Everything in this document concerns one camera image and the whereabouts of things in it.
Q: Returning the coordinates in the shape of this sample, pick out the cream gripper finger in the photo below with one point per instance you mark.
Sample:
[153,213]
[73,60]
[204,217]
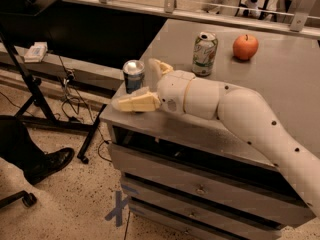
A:
[158,69]
[141,100]

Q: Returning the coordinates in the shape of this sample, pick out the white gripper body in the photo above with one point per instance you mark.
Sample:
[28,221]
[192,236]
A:
[172,91]

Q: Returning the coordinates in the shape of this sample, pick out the silver blue redbull can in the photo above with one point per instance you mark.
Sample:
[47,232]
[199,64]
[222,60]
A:
[134,72]

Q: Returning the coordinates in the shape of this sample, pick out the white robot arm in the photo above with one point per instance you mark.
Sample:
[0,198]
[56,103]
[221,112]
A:
[243,111]

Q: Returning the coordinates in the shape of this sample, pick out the green white soda can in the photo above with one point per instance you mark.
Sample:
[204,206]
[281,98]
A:
[204,53]

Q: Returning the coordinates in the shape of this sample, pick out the red orange apple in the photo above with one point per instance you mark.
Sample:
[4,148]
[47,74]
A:
[245,47]

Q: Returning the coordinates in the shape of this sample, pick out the white sneaker foot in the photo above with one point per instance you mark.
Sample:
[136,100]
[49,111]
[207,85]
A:
[253,9]

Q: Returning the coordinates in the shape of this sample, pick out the white small box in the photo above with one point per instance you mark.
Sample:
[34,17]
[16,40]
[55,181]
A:
[36,52]

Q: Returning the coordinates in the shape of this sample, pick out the black shoe and trouser leg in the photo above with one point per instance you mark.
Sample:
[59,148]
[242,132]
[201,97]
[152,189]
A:
[17,148]

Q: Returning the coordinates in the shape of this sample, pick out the metal railing with brackets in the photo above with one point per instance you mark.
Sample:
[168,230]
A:
[201,12]

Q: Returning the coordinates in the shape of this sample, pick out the black folding stand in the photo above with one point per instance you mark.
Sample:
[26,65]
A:
[36,111]

